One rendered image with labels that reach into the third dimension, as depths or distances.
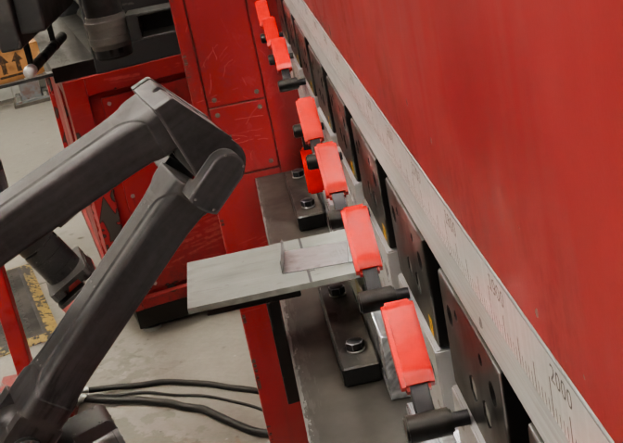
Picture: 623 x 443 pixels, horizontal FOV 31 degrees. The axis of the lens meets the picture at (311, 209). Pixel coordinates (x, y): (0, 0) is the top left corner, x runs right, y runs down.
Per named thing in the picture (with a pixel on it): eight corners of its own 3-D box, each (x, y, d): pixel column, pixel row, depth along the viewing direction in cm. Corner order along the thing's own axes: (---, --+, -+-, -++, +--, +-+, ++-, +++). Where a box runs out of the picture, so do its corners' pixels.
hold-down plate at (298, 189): (286, 185, 243) (284, 172, 242) (311, 180, 243) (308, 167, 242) (299, 232, 214) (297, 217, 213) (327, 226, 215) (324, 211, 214)
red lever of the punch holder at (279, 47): (267, 37, 168) (279, 87, 163) (293, 31, 168) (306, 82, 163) (268, 44, 169) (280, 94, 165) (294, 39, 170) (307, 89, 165)
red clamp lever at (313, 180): (305, 193, 149) (291, 123, 146) (335, 186, 149) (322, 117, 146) (306, 196, 147) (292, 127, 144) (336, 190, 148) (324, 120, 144)
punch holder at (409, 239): (411, 355, 96) (380, 177, 91) (506, 334, 97) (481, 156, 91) (450, 445, 82) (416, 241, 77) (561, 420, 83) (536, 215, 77)
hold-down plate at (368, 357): (320, 302, 182) (317, 285, 181) (352, 295, 183) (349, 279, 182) (345, 388, 154) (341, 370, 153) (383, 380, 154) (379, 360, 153)
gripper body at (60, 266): (85, 253, 166) (52, 219, 163) (94, 275, 156) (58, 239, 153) (52, 282, 165) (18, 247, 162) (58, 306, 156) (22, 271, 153)
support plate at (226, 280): (188, 268, 176) (186, 262, 176) (350, 233, 177) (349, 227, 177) (188, 314, 159) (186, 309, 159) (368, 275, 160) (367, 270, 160)
